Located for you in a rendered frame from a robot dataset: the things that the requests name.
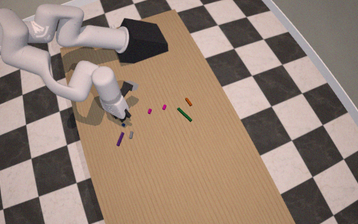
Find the dark green rod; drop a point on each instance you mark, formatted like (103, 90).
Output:
(184, 114)

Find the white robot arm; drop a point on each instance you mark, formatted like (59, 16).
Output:
(15, 51)

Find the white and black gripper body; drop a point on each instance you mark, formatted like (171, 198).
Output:
(117, 109)

